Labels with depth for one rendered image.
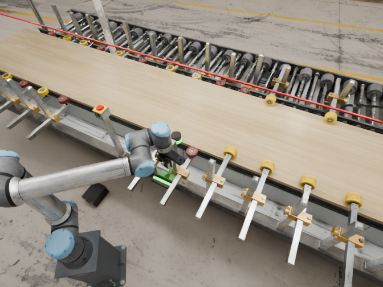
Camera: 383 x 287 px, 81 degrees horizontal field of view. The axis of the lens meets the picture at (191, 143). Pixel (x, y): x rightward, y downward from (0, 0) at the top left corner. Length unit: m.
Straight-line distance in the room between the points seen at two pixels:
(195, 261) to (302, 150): 1.29
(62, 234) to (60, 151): 1.73
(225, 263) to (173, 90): 1.57
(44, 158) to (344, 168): 2.98
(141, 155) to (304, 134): 1.23
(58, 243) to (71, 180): 0.60
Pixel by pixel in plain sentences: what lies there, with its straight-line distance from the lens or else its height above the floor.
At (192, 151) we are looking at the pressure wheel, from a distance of 1.56.
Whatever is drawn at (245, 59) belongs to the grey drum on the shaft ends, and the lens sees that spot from 2.54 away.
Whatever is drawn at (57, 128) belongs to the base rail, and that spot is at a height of 0.70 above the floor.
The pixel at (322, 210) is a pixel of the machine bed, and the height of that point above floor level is 0.76.
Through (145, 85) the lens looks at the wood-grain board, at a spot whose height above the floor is 0.90.
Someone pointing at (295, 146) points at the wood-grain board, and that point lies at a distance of 1.73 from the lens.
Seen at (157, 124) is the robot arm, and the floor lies 1.38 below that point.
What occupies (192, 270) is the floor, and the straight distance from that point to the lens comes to 2.21.
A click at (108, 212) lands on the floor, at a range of 2.49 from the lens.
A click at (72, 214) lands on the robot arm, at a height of 0.85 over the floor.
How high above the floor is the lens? 2.19
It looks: 53 degrees down
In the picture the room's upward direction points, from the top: 2 degrees counter-clockwise
